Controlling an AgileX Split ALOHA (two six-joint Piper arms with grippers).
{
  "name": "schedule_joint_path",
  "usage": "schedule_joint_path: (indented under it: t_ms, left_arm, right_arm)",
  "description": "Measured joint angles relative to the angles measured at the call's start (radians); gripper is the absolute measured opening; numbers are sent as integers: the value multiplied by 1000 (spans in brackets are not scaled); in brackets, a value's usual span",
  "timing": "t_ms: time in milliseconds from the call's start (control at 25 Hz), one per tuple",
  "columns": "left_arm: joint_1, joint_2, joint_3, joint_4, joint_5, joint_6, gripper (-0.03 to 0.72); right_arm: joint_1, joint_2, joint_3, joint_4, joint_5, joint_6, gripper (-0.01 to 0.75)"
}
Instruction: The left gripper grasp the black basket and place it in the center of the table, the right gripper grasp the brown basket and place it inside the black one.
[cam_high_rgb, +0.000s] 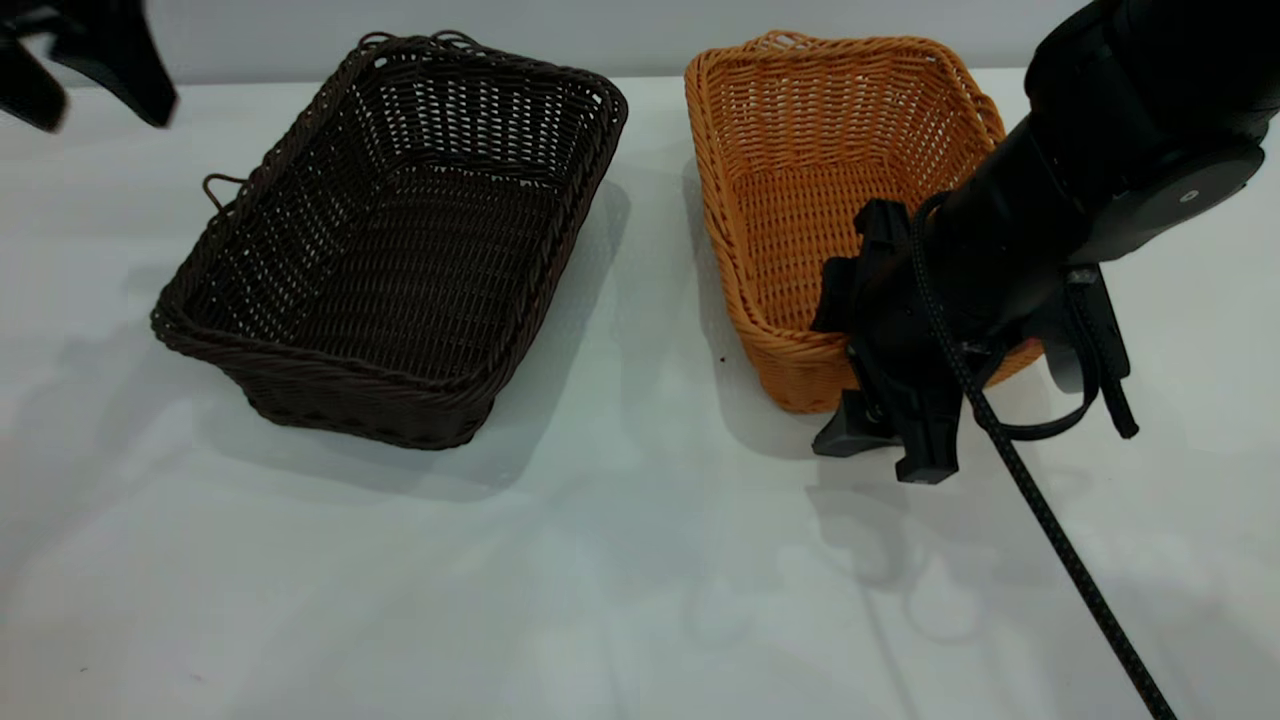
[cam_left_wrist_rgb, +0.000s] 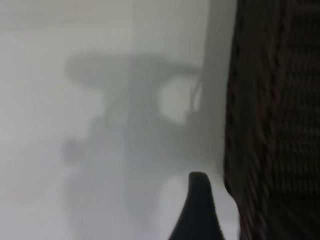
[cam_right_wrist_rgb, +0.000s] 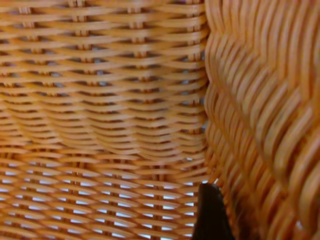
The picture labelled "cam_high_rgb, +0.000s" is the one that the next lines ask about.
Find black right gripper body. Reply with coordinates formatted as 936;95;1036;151
850;198;967;486

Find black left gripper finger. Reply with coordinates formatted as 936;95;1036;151
0;28;68;134
50;0;180;129

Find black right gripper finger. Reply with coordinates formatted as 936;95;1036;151
810;255;863;336
812;390;898;459

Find orange wicker basket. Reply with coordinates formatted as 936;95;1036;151
684;30;1046;416

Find black wicker basket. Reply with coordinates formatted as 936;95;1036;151
150;30;630;452

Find black looped cable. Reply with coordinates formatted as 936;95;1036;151
975;300;1106;443

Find black braided cable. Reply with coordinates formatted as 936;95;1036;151
908;192;1181;720

